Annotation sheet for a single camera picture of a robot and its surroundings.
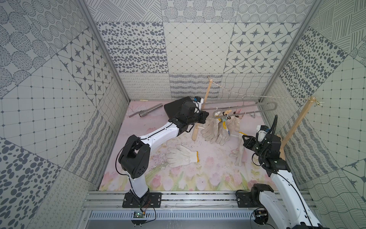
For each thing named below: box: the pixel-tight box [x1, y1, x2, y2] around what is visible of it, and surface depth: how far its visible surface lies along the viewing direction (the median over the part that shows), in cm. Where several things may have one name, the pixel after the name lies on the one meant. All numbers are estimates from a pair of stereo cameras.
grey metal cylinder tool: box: [129, 103, 163, 118], surface depth 113 cm
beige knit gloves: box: [225, 115, 241, 135], surface depth 94 cm
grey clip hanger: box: [202, 98, 278, 119], surface depth 86 cm
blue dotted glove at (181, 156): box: [165, 144, 200, 168], surface depth 91 cm
